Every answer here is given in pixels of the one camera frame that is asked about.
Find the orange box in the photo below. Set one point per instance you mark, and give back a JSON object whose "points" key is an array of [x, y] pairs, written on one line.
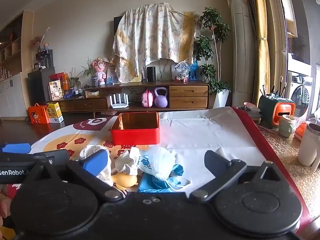
{"points": [[66, 82]]}

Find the dark wooden drawer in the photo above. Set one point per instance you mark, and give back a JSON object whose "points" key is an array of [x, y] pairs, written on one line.
{"points": [[83, 104]]}

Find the yellow white food box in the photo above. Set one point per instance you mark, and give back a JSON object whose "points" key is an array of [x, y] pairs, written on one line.
{"points": [[55, 91]]}

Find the wooden wall shelf unit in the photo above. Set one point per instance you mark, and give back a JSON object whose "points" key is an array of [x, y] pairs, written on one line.
{"points": [[15, 87]]}

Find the small white brown box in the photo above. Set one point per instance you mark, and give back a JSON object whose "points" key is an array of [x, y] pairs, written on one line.
{"points": [[92, 93]]}

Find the orange container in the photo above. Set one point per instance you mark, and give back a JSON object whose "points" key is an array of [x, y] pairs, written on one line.
{"points": [[301, 131]]}

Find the blue face mask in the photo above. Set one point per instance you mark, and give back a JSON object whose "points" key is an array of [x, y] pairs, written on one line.
{"points": [[150, 185]]}

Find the orchid plant in dark pot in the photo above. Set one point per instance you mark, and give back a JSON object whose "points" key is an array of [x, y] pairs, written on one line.
{"points": [[95, 82]]}

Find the white rectangular device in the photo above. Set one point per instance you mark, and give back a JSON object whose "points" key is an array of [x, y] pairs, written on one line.
{"points": [[174, 71]]}

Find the person's left hand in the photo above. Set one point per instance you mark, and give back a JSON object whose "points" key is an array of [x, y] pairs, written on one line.
{"points": [[4, 205]]}

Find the purple kettlebell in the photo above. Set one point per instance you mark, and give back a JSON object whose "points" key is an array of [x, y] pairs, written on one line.
{"points": [[161, 100]]}

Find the red tin box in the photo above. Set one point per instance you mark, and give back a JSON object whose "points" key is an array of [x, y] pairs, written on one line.
{"points": [[135, 135]]}

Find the small potted plant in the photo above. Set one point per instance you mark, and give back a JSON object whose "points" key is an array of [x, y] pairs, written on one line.
{"points": [[75, 82]]}

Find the light wooden drawer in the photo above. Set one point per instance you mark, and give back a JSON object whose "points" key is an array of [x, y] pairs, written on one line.
{"points": [[188, 102], [188, 91]]}

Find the black drink machine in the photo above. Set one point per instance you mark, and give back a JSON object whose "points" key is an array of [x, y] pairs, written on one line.
{"points": [[45, 60]]}

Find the red white printed tablecloth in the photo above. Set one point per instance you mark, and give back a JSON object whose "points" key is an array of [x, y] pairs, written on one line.
{"points": [[212, 135]]}

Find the white printed plastic bag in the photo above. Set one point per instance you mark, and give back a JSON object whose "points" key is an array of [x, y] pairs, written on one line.
{"points": [[157, 162]]}

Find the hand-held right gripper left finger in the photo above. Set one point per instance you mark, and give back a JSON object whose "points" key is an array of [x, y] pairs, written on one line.
{"points": [[96, 162]]}

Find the red gift box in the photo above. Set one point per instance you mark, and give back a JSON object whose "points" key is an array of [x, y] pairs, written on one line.
{"points": [[57, 76]]}

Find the orange gift carton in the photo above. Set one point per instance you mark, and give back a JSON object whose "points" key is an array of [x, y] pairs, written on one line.
{"points": [[37, 115]]}

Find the small dark teapot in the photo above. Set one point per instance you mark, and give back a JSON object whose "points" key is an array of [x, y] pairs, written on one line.
{"points": [[87, 86]]}

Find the patterned table cover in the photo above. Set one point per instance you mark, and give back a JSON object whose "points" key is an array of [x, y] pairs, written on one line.
{"points": [[285, 160]]}

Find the white knit cloth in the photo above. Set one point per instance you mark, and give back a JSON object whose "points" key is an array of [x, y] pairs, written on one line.
{"points": [[91, 151]]}

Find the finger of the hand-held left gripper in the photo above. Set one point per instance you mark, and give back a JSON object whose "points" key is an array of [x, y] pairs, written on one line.
{"points": [[37, 158], [15, 148]]}

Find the white fabric piece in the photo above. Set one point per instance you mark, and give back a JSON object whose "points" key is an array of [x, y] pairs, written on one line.
{"points": [[125, 162]]}

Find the black television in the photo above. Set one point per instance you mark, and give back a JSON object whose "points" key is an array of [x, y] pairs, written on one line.
{"points": [[117, 26]]}

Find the potted tree in white pot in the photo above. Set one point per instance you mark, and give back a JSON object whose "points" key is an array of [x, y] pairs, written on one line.
{"points": [[221, 98]]}

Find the black speaker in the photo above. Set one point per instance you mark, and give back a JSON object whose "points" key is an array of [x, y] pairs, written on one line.
{"points": [[151, 74]]}

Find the beige standing air conditioner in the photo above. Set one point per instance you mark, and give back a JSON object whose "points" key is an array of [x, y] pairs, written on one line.
{"points": [[241, 50]]}

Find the green orange utensil holder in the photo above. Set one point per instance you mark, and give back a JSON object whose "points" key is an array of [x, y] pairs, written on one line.
{"points": [[271, 110]]}

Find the white router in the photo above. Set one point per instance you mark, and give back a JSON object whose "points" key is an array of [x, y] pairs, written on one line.
{"points": [[119, 103]]}

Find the wooden TV cabinet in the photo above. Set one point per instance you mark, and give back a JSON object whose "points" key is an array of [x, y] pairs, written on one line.
{"points": [[125, 88]]}

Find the green mug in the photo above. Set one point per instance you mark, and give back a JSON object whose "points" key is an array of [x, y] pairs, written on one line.
{"points": [[286, 127]]}

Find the white tumbler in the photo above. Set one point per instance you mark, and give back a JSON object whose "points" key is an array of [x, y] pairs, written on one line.
{"points": [[308, 145]]}

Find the small figurine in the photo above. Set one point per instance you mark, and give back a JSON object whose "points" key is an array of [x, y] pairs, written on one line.
{"points": [[46, 46]]}

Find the dark grey cabinet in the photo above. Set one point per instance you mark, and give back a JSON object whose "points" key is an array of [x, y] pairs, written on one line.
{"points": [[37, 87]]}

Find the pink small case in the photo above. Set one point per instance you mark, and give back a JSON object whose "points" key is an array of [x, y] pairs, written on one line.
{"points": [[147, 99]]}

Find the yellow curtain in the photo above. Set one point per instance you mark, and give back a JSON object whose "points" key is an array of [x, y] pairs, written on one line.
{"points": [[262, 55]]}

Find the clear plastic bag of items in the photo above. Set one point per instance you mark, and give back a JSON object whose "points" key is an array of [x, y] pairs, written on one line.
{"points": [[182, 71]]}

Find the blue picture frame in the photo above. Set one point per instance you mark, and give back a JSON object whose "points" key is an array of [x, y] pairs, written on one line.
{"points": [[110, 75]]}

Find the vase with dried flowers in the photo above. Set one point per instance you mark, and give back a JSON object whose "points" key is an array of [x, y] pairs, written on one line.
{"points": [[38, 42]]}

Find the clear glass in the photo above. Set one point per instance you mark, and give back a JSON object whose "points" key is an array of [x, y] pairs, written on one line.
{"points": [[144, 75]]}

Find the washing machine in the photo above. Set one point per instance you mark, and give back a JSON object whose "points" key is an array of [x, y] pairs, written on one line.
{"points": [[301, 97]]}

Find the blue toy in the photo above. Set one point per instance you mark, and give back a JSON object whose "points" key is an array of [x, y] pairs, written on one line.
{"points": [[68, 95]]}

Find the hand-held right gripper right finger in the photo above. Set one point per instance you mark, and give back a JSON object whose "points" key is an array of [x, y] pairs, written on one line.
{"points": [[217, 161]]}

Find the plastic bag with dark items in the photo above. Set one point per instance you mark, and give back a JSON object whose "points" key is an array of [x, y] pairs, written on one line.
{"points": [[250, 110]]}

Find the pink doll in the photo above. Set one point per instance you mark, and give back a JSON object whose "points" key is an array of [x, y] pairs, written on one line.
{"points": [[100, 71]]}

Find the beige curved board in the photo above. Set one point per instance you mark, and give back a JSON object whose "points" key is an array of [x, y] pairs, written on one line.
{"points": [[163, 70]]}

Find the yellow white carton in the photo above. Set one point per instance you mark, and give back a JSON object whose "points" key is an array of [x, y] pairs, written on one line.
{"points": [[55, 112]]}

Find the floral cloth cover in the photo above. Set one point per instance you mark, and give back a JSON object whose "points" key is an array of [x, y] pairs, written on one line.
{"points": [[152, 40]]}

